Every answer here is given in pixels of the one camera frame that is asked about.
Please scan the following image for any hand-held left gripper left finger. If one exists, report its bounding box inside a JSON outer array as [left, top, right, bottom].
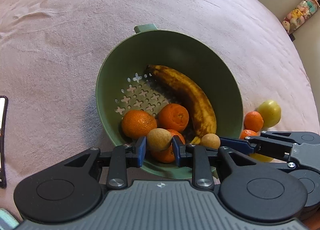
[[64, 136, 147, 190]]

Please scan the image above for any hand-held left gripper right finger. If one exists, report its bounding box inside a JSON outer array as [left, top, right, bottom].
[[172, 135, 250, 192]]

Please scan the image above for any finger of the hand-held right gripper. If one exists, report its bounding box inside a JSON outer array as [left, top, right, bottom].
[[219, 131, 300, 170]]

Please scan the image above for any small orange mandarin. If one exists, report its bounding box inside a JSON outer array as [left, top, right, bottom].
[[239, 129, 258, 140]]

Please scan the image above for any small brown kiwi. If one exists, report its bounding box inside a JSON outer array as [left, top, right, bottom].
[[146, 128, 173, 152], [201, 133, 221, 150]]

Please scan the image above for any yellow-green pear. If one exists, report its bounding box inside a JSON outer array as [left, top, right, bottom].
[[249, 153, 274, 163]]

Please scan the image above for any yellow-green apple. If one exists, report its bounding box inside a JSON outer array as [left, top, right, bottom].
[[257, 99, 282, 129]]

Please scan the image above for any ripe spotted banana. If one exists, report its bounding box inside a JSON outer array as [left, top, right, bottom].
[[146, 64, 217, 145]]

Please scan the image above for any green plastic colander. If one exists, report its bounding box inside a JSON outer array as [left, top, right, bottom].
[[95, 24, 244, 179]]

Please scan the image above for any pink bedspread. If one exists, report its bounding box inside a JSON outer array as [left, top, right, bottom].
[[0, 0, 320, 210]]

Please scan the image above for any black smartphone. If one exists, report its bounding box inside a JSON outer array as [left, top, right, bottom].
[[0, 95, 8, 188]]

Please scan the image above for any hanging plush toy collection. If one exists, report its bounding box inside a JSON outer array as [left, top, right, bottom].
[[282, 0, 320, 34]]

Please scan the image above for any teal patterned cloth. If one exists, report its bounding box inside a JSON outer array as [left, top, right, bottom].
[[0, 208, 20, 230]]

